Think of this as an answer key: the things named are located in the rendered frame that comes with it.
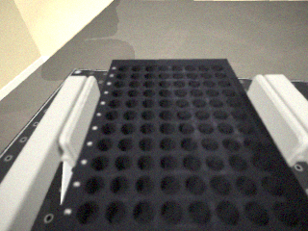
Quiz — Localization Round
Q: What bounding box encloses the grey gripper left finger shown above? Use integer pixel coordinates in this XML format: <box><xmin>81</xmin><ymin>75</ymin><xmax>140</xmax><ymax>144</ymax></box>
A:
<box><xmin>0</xmin><ymin>76</ymin><xmax>100</xmax><ymax>231</ymax></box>

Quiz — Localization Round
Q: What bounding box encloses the black well plate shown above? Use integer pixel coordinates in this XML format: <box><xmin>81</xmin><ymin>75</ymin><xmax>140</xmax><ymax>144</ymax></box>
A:
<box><xmin>51</xmin><ymin>59</ymin><xmax>308</xmax><ymax>231</ymax></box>

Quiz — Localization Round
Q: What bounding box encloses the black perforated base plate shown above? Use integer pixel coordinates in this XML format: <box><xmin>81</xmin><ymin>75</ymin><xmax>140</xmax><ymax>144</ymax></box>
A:
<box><xmin>0</xmin><ymin>68</ymin><xmax>308</xmax><ymax>231</ymax></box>

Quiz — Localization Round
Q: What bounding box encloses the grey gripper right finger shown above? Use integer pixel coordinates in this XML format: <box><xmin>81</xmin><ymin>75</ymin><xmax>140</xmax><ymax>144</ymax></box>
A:
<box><xmin>247</xmin><ymin>74</ymin><xmax>308</xmax><ymax>167</ymax></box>

